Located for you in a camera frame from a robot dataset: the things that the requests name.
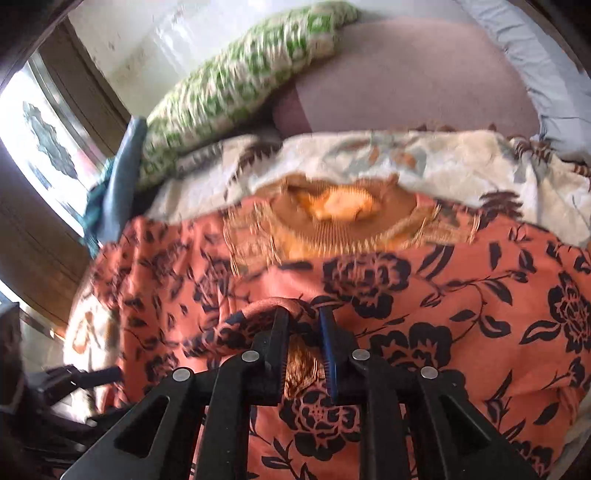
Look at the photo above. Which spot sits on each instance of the light blue grey pillow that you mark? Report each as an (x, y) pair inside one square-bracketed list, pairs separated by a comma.
[(559, 92)]

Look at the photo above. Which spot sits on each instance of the orange floral blouse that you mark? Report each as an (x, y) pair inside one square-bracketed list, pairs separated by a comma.
[(498, 306)]

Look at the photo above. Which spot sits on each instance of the green white patterned pillow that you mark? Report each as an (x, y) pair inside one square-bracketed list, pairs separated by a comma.
[(229, 88)]

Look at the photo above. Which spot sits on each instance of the cream leaf-pattern fleece blanket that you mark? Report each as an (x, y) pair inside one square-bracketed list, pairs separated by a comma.
[(481, 170)]

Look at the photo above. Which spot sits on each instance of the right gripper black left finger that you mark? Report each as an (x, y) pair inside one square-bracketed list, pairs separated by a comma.
[(194, 425)]

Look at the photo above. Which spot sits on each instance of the mauve quilted bed sheet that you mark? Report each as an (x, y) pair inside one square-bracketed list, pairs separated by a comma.
[(404, 73)]

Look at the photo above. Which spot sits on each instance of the stained glass window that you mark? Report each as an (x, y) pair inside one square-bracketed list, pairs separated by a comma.
[(44, 151)]

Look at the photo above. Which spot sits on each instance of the light blue folded garment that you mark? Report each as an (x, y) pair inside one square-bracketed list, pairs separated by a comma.
[(117, 201)]

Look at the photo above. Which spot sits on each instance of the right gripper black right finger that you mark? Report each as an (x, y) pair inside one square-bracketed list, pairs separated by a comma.
[(413, 425)]

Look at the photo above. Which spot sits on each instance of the teal striped sock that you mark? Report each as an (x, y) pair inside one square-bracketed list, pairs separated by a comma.
[(93, 210)]

